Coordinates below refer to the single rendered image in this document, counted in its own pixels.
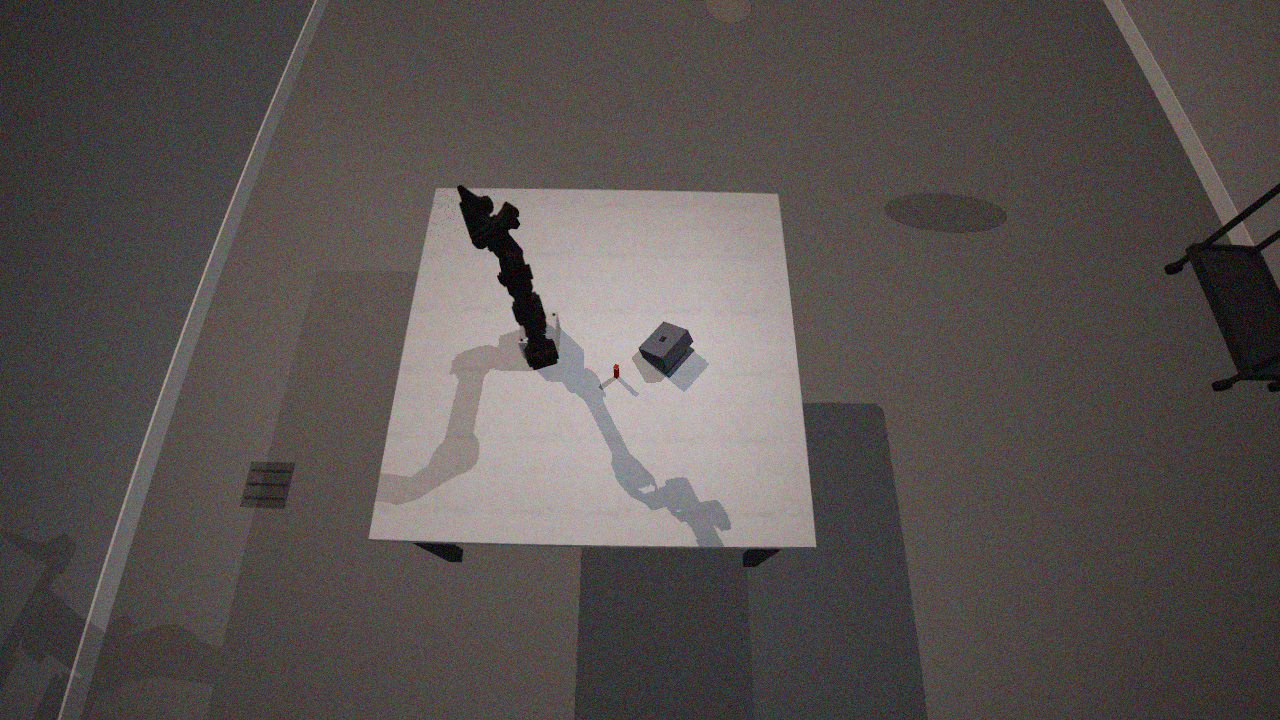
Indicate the dark grey sloped panel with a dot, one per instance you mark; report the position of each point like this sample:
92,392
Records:
667,348

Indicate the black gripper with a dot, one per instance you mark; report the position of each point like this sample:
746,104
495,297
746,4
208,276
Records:
481,227

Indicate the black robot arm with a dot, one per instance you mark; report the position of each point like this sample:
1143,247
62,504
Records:
540,352

